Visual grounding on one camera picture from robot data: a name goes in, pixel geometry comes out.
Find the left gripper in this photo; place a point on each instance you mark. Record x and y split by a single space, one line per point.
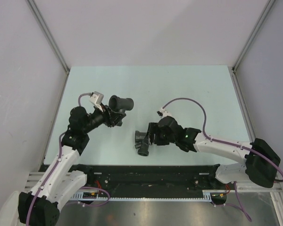
111 117

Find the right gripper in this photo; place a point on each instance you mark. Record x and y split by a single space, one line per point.
153 129

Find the grey pipe tee fitting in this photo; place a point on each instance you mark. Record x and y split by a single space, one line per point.
138 137

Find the large grey pipe adapter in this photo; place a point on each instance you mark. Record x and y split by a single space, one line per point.
118 104

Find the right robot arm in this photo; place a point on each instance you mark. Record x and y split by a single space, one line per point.
255 161

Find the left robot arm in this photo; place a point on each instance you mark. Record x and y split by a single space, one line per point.
42 205

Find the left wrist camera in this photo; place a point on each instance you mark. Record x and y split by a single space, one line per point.
96 99

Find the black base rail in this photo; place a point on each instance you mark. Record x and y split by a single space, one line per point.
153 181

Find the white slotted cable duct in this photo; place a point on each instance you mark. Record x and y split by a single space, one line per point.
203 196

